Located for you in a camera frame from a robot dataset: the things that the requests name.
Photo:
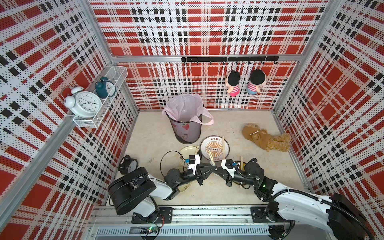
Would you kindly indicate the brown teddy bear plush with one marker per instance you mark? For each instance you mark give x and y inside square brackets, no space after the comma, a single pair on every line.
[264,140]

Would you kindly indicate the black alarm clock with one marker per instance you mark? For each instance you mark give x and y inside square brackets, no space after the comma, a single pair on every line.
[127,165]

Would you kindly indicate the disposable chopsticks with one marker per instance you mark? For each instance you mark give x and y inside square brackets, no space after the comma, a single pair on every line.
[211,158]

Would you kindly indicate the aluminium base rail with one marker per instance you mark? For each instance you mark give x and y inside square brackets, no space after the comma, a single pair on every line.
[184,221]

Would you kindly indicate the cream plate with flower print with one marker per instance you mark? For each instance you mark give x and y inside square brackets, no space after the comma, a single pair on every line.
[186,151]

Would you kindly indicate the blue striped hanging doll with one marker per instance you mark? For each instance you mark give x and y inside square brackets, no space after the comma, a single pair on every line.
[257,79]

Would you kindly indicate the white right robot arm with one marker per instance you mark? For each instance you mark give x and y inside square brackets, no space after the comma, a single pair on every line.
[334,214]

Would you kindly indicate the teal alarm clock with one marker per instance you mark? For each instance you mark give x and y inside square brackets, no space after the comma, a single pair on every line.
[105,88]

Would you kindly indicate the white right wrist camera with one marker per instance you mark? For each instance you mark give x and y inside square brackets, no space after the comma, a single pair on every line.
[230,166]

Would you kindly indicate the black wall hook rail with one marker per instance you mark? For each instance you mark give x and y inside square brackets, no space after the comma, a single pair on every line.
[229,59]

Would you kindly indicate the pink striped hanging doll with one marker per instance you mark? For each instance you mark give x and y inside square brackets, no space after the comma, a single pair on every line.
[232,83]

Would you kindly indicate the yellow patterned plate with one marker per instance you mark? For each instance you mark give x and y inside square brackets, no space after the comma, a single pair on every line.
[244,164]

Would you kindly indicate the white twin-bell alarm clock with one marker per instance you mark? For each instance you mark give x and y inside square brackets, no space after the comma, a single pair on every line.
[82,103]

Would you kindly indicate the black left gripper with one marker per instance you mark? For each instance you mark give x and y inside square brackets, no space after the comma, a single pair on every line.
[201,171]

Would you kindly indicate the white plate with teal rim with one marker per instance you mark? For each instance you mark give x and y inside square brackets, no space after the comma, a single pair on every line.
[214,144]

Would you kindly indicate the white wire wall shelf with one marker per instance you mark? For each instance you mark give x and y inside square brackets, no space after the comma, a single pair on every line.
[114,105]

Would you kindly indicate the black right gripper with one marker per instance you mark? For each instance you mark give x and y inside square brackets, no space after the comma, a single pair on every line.
[226,176]

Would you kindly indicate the black mesh waste bin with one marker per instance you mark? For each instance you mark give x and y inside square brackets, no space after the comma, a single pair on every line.
[187,132]

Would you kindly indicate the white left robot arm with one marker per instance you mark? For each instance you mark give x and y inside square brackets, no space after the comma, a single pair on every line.
[135,192]

